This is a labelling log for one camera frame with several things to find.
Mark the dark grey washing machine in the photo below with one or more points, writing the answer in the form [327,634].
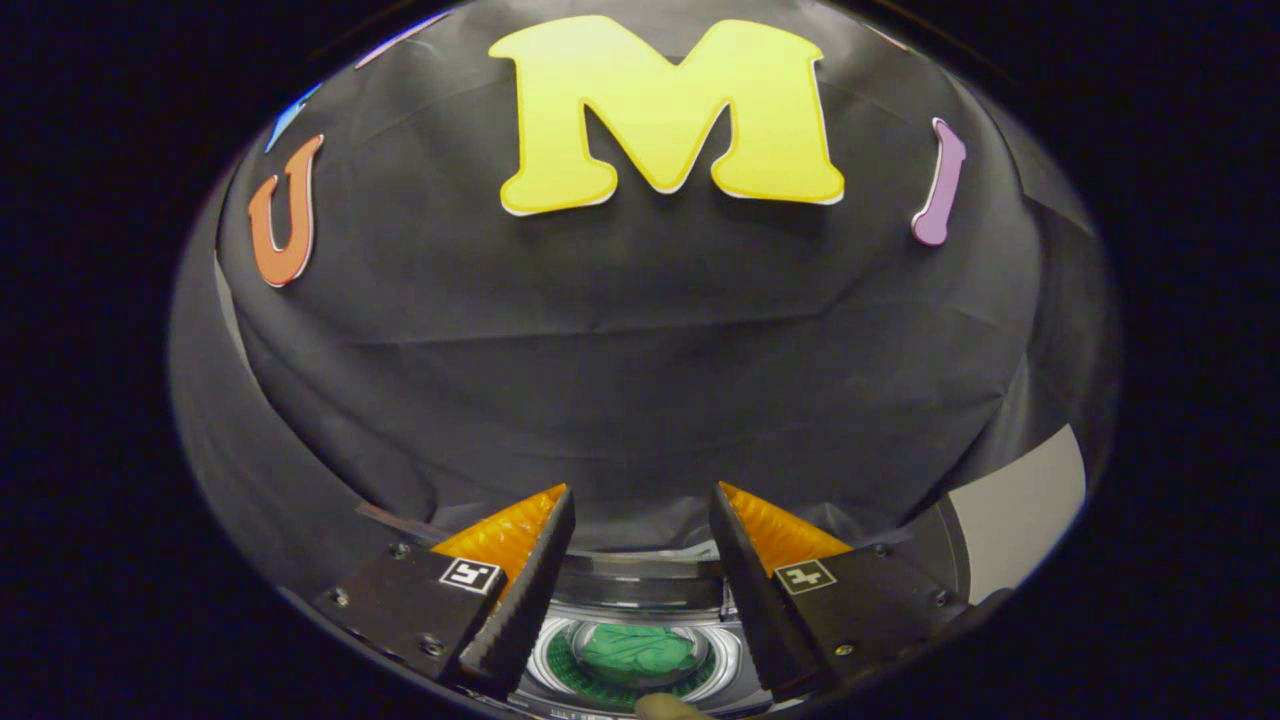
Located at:
[725,660]

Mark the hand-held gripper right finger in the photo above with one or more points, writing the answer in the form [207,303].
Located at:
[750,600]

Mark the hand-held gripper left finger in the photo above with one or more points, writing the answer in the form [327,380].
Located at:
[530,610]

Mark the dark grey washing machine lid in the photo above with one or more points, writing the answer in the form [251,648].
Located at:
[640,585]

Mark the black backdrop cloth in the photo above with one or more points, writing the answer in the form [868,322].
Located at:
[640,350]

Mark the beige cabinet with dark frame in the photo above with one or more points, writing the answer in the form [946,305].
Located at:
[1020,510]

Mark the green shirt clothes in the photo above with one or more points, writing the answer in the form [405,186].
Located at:
[635,652]

